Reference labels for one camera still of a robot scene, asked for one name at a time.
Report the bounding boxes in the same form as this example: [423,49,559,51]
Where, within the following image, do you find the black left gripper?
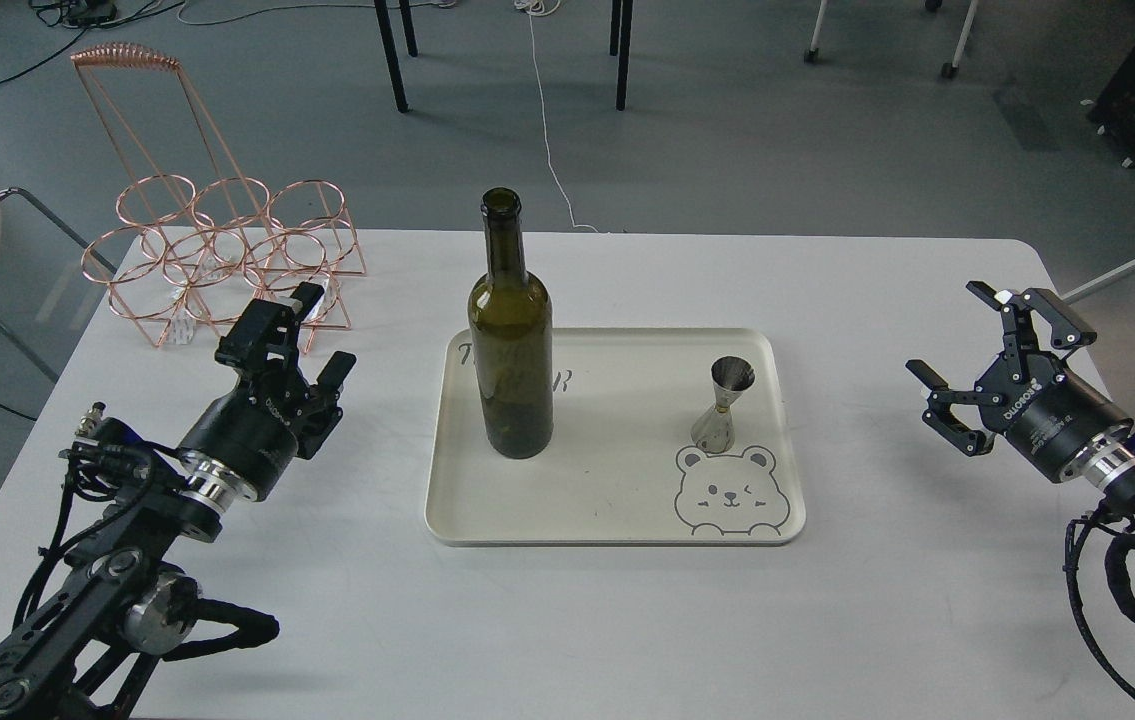
[177,282,358,502]

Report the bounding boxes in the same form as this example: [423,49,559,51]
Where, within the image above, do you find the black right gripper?
[905,281,1133,483]

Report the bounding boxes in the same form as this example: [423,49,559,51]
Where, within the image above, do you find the dark green wine bottle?
[466,187,553,459]

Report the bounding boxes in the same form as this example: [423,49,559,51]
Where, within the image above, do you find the steel double jigger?
[690,355,755,454]

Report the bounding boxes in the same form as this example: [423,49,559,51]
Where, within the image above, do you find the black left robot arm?
[0,282,356,719]

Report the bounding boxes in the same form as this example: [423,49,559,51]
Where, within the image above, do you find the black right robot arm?
[907,281,1135,701]

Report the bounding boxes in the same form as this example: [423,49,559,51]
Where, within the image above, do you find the white rolling chair base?
[802,1,984,82]

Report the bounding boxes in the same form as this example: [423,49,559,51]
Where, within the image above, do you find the cream bear serving tray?
[424,328,808,546]

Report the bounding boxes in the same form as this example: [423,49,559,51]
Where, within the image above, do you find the black table legs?
[373,0,634,114]

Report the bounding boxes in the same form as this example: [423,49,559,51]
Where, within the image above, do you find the rose gold wire bottle rack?
[70,42,369,350]

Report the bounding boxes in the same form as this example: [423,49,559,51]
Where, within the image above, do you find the black floor cables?
[0,0,188,107]

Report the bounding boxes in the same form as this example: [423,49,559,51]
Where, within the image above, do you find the white floor cable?
[512,0,600,234]

